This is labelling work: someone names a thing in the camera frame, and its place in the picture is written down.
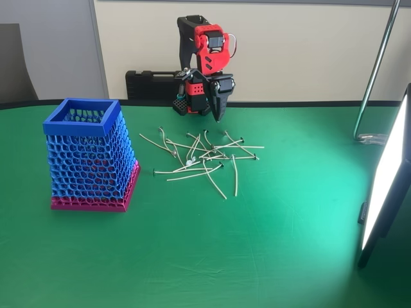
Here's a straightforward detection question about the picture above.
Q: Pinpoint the single stick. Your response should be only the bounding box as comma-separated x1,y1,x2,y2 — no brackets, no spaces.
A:
223,129,260,160

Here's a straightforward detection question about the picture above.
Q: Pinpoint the red white servo cable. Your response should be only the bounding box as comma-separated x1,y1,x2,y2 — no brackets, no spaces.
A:
227,31,240,60

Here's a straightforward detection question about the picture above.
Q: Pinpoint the black plastic tool case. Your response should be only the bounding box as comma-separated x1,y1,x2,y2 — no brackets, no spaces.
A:
125,69,187,101

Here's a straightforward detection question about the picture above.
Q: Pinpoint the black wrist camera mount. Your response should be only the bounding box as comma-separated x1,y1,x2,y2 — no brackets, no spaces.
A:
175,67,197,81

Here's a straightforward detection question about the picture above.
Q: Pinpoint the chrome metal stand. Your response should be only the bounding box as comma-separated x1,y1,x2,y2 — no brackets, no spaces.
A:
352,0,402,147

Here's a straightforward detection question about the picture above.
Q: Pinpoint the white LED light panel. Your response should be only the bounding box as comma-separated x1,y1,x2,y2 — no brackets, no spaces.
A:
356,82,411,269

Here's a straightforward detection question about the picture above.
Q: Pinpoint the green cloth with black rim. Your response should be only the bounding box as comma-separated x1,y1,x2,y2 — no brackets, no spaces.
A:
0,99,411,308

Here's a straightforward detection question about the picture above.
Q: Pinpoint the blue magenta lattice basket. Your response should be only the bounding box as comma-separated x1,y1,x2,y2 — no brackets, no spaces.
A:
42,98,142,213

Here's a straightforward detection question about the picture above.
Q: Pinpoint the dark grey chair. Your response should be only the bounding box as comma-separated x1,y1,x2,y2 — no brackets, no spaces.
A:
0,22,39,104

